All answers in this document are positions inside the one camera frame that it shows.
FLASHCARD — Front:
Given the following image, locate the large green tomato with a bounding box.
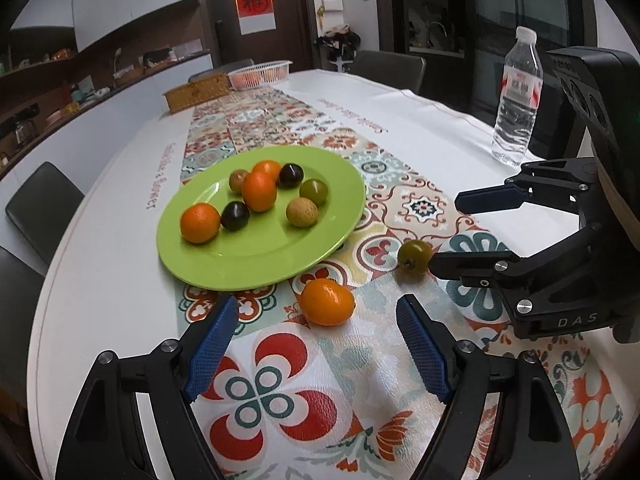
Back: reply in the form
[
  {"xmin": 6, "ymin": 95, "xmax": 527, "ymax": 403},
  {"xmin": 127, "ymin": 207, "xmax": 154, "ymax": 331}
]
[{"xmin": 299, "ymin": 179, "xmax": 329, "ymax": 207}]

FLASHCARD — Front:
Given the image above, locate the round orange mandarin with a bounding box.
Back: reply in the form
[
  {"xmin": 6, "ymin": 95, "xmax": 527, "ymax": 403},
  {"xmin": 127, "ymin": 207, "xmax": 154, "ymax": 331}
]
[{"xmin": 180, "ymin": 203, "xmax": 220, "ymax": 245}]

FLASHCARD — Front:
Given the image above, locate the tan longan fruit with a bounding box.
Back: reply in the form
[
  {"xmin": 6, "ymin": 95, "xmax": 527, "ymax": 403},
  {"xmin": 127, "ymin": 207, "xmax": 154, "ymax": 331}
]
[{"xmin": 285, "ymin": 197, "xmax": 319, "ymax": 229}]

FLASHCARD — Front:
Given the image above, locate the dark plum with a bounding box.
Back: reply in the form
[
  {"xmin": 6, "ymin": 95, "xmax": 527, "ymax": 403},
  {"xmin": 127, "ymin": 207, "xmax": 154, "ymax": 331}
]
[
  {"xmin": 278, "ymin": 162, "xmax": 305, "ymax": 188},
  {"xmin": 220, "ymin": 200, "xmax": 250, "ymax": 232}
]

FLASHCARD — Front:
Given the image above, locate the large orange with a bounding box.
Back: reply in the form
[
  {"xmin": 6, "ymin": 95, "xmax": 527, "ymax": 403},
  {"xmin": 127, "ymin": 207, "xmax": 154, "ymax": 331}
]
[{"xmin": 241, "ymin": 171, "xmax": 277, "ymax": 212}]

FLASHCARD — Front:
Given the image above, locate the clear water bottle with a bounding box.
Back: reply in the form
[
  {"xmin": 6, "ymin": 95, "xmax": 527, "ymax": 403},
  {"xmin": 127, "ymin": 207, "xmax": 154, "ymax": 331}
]
[{"xmin": 491, "ymin": 26, "xmax": 544, "ymax": 167}]

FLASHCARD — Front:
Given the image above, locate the small green tomato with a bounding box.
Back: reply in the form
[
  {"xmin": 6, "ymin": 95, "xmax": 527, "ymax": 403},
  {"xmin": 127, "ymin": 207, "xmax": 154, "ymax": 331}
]
[{"xmin": 397, "ymin": 240, "xmax": 433, "ymax": 274}]

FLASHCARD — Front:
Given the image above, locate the grey chair right side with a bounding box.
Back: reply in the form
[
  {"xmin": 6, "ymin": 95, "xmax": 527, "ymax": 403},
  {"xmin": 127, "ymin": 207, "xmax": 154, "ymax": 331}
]
[{"xmin": 348, "ymin": 50, "xmax": 426, "ymax": 94}]

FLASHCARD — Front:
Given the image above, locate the oval orange kumquat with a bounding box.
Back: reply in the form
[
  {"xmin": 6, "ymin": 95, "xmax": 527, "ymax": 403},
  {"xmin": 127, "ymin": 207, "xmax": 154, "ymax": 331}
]
[{"xmin": 298, "ymin": 278, "xmax": 356, "ymax": 327}]

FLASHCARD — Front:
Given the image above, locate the patterned table runner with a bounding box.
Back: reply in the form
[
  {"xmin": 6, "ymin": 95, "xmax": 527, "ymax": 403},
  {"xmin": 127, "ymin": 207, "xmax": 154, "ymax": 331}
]
[{"xmin": 177, "ymin": 84, "xmax": 626, "ymax": 480}]

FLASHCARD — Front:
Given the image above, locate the grey chair near left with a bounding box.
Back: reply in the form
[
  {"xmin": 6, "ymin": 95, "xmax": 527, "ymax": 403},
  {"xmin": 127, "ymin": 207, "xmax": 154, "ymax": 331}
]
[{"xmin": 6, "ymin": 162, "xmax": 85, "ymax": 266}]

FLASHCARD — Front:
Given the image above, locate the green plate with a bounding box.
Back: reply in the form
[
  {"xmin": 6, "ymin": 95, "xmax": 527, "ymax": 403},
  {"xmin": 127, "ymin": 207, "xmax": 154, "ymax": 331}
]
[{"xmin": 156, "ymin": 145, "xmax": 367, "ymax": 292}]

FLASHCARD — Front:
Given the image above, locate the orange kumquat on plate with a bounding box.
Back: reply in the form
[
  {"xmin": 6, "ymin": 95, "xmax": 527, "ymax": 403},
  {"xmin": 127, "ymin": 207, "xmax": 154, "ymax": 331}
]
[{"xmin": 252, "ymin": 159, "xmax": 281, "ymax": 183}]

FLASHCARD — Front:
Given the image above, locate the green tomato on plate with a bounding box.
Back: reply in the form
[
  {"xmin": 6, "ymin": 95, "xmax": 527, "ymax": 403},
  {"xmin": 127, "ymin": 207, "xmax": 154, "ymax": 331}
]
[{"xmin": 228, "ymin": 169, "xmax": 250, "ymax": 195}]

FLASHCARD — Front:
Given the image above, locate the dark wooden door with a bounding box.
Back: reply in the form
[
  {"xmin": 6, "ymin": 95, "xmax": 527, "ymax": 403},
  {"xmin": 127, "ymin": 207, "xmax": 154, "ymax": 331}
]
[{"xmin": 201, "ymin": 0, "xmax": 319, "ymax": 72}]

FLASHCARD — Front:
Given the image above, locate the white fruit basket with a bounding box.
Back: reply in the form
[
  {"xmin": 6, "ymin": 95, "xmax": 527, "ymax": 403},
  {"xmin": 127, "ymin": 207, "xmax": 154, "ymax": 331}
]
[{"xmin": 228, "ymin": 60, "xmax": 292, "ymax": 91}]

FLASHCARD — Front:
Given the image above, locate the wicker tissue box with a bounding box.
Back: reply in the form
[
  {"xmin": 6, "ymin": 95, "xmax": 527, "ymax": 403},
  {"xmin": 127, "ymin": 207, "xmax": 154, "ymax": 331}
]
[{"xmin": 164, "ymin": 73, "xmax": 230, "ymax": 114}]

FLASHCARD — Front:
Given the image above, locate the grey chair far end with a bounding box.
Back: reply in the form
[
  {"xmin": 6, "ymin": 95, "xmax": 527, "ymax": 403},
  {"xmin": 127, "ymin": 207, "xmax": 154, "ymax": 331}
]
[{"xmin": 188, "ymin": 58, "xmax": 254, "ymax": 82}]

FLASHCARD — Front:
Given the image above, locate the red poster on door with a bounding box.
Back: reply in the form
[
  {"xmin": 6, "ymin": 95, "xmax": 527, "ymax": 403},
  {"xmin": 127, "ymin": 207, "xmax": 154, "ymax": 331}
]
[{"xmin": 234, "ymin": 0, "xmax": 277, "ymax": 36}]

